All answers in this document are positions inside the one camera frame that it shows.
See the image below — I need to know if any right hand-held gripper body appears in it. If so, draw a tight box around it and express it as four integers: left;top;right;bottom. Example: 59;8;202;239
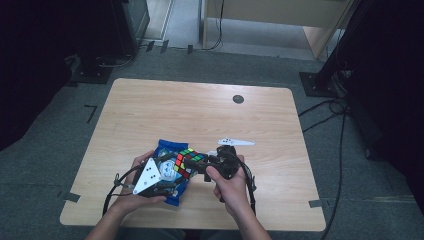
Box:
207;136;257;182

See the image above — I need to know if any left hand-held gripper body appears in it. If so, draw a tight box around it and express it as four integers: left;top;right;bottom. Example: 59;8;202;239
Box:
131;157;176;199

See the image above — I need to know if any blue wet wipes packet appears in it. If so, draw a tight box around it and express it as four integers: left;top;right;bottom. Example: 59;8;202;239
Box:
152;138;192;207

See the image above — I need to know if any multicoloured puzzle cube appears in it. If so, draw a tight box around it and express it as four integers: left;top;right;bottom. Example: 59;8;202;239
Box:
173;147;206;180

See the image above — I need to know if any person's left hand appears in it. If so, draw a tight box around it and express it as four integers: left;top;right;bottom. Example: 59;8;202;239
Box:
114;149;168;215

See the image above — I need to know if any person's right hand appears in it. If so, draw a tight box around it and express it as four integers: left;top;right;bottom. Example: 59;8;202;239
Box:
205;154;255;218

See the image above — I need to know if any black angled floor tape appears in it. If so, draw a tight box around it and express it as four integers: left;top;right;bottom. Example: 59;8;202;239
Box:
83;104;98;125

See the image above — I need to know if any dark cabinet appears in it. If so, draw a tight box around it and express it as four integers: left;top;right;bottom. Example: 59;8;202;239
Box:
109;0;151;58

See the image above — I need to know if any beige wooden desk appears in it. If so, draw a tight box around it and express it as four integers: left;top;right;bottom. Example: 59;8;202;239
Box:
201;0;355;62

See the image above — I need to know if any dark curtain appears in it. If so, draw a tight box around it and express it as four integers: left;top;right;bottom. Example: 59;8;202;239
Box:
0;0;116;153
318;0;424;214

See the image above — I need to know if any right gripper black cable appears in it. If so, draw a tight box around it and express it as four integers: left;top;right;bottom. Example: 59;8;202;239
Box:
229;151;258;216

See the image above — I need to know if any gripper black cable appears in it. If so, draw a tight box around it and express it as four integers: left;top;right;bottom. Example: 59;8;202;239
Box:
229;151;258;216
101;165;143;217

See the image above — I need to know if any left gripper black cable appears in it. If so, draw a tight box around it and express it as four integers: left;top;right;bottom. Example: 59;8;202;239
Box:
101;165;143;217

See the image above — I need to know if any looped black floor cable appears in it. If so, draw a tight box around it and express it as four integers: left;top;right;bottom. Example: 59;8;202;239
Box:
297;97;350;134

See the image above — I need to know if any long black floor cable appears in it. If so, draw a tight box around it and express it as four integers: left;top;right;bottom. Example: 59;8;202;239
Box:
319;105;348;240

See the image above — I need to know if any black stand base plate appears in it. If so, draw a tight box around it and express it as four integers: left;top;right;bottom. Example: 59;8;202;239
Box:
70;54;114;85
298;71;342;99

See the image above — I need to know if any black hanging cable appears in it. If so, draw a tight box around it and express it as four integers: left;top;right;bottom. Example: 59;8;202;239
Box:
199;0;225;52

